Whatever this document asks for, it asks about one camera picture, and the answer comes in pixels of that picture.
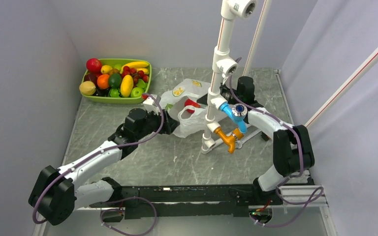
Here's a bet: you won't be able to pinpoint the yellow fake banana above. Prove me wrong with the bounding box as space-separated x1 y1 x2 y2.
121 61 150 72

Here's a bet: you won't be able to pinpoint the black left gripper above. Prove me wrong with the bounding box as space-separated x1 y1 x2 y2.
135 107 180 140

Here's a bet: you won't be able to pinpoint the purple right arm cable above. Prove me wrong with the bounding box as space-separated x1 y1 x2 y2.
228 57 325 228

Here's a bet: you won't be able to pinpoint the dark red fake apple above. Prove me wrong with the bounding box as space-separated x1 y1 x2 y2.
83 73 97 86

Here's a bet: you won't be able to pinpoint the red fake fruit in bag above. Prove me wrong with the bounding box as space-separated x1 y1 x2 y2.
184 99 201 114

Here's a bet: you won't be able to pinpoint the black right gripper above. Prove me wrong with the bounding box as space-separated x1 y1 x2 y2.
196 82 242 108

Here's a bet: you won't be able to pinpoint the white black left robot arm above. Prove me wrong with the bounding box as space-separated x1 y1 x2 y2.
28 108 180 225

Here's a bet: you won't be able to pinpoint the green fake lime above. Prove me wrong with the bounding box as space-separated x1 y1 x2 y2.
109 73 122 89

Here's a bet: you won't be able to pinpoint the pale yellow fake lemon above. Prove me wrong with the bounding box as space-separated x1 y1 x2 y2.
79 81 96 96

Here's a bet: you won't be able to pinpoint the white diagonal corner pipe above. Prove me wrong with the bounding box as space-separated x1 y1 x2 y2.
305 47 378 127

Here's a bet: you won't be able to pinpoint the green fake apple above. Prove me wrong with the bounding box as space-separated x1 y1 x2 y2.
130 87 145 98

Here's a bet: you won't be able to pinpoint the yellow fake mango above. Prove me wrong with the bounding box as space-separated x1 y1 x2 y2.
120 75 134 97

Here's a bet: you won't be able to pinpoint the aluminium table edge rail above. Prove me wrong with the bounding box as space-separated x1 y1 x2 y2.
274 69 314 186

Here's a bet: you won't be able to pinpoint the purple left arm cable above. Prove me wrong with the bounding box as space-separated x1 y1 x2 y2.
31 93 165 236

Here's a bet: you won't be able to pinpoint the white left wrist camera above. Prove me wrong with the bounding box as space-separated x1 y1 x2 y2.
142 93 161 116

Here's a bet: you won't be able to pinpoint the blue plastic faucet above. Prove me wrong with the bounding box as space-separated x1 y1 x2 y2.
219 102 248 134

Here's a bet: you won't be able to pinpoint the orange fake orange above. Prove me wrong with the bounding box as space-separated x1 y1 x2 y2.
96 74 110 89

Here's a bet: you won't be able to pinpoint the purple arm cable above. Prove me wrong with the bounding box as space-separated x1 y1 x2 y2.
31 93 165 236
228 57 325 228

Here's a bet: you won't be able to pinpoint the white printed plastic bag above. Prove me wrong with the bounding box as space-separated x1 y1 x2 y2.
160 79 210 138

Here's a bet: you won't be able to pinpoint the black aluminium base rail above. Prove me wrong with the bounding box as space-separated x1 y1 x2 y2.
41 184 329 219

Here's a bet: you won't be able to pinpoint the red fake cherry tomatoes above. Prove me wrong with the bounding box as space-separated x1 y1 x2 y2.
121 66 150 84

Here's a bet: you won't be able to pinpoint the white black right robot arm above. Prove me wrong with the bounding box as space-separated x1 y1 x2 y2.
196 76 315 204

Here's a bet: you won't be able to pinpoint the white PVC pipe frame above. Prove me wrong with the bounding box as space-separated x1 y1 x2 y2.
201 0 257 154

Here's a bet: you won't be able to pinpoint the orange brass faucet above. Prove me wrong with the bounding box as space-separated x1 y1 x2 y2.
213 127 244 154

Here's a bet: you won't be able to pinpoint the green plastic fruit basin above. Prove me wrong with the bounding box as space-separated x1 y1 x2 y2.
79 58 152 104

